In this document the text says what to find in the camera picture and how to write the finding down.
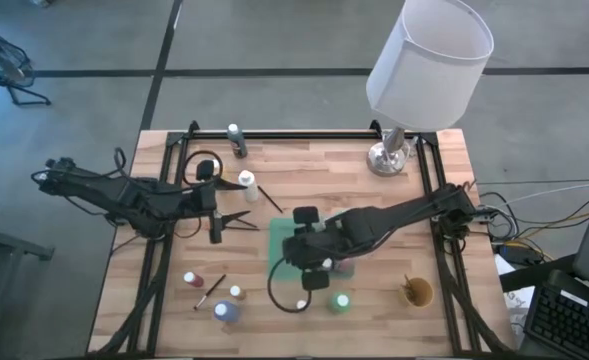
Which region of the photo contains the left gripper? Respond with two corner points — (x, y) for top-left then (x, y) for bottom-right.
(187, 159), (253, 245)

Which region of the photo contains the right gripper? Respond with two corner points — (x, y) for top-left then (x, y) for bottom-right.
(281, 205), (338, 292)

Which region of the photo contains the large white paint bottle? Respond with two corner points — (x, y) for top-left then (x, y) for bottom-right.
(237, 169), (260, 204)

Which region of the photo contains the teal translucent plastic bin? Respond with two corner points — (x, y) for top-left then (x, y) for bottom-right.
(266, 215), (356, 282)

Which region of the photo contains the large grey paint bottle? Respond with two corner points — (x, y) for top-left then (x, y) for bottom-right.
(226, 122), (249, 160)

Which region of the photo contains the large blue paint bottle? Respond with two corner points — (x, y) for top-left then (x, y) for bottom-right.
(212, 299), (240, 324)

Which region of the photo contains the amber plastic cup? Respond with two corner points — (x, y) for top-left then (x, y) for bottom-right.
(399, 273), (434, 309)

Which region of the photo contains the silver-ferruled paintbrush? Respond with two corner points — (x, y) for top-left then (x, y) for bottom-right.
(192, 273), (228, 312)

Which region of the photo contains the white-shaded table lamp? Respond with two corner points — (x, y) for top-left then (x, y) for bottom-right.
(365, 0), (495, 177)

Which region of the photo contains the white printed paper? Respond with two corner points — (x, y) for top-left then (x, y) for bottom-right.
(493, 254), (535, 331)

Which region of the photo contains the grey metal side table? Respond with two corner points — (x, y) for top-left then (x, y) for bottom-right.
(0, 219), (55, 360)

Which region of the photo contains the black floor fan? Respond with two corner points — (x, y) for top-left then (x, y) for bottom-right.
(0, 19), (53, 107)

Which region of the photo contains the black keyboard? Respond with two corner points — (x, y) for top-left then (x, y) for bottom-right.
(522, 282), (589, 360)

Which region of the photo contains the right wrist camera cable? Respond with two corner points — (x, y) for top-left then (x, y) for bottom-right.
(266, 257), (311, 315)

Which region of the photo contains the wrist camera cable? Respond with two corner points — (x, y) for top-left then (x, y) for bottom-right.
(266, 257), (311, 315)
(181, 149), (225, 189)

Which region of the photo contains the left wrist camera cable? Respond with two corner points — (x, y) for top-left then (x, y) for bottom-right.
(181, 149), (225, 189)

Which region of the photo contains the black aluminium table frame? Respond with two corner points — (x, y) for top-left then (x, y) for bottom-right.
(87, 119), (518, 360)

